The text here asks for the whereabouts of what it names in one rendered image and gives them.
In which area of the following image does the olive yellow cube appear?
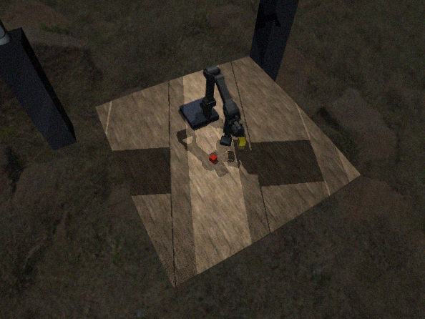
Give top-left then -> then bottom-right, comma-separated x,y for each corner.
238,137 -> 246,146

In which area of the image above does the red cube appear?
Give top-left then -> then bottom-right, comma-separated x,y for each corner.
209,154 -> 218,163

